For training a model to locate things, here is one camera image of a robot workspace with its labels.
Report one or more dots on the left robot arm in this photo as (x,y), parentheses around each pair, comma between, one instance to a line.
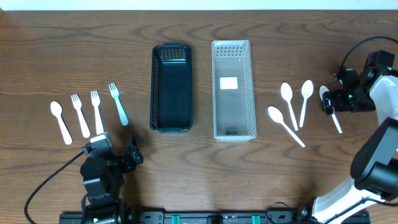
(102,174)

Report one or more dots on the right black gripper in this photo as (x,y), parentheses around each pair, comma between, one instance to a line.
(339,96)

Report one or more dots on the clear perforated plastic basket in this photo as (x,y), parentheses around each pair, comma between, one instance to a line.
(234,116)

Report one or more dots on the white wooden spoon far left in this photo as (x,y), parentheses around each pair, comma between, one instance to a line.
(56,110)

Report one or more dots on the white label in clear basket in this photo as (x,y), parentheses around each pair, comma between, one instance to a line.
(228,83)

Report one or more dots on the white plastic spoon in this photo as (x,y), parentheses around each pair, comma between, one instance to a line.
(277,117)
(336,123)
(287,94)
(306,91)

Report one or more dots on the black perforated plastic basket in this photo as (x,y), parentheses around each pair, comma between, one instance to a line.
(171,97)

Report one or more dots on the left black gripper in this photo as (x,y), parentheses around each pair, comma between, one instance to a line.
(125,158)

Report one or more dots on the mint green fork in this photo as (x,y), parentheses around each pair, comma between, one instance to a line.
(115,94)

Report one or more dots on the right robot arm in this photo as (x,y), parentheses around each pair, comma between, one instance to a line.
(373,172)

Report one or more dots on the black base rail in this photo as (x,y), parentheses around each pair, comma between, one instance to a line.
(221,218)

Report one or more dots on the white wooden fork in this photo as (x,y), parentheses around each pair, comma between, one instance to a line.
(82,121)
(95,100)

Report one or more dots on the white wooden fork middle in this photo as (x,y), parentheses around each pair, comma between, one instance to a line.
(95,100)

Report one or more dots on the white wooden fork left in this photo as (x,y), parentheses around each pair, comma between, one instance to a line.
(82,121)

